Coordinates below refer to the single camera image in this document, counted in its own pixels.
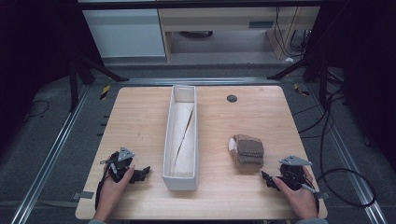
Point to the white cabinet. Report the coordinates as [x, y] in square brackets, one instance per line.
[124, 32]

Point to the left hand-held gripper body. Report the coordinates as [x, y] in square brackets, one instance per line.
[120, 165]

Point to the yellow black tape strip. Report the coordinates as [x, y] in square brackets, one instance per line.
[105, 92]
[301, 90]

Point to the person's right hand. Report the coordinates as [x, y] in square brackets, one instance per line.
[297, 199]

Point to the grey table grommet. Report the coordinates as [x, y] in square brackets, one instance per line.
[232, 98]

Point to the brown cloth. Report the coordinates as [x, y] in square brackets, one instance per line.
[247, 151]

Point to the white rectangular box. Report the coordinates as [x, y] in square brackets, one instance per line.
[182, 137]

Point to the black metal stand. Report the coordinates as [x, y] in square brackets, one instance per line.
[81, 67]
[311, 67]

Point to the aluminium floor rail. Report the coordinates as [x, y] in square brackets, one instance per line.
[348, 155]
[199, 81]
[46, 158]

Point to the person's left hand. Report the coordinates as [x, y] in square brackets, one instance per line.
[111, 194]

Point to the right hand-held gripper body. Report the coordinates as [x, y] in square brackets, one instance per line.
[292, 174]

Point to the white cloth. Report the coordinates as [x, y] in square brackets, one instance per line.
[184, 140]

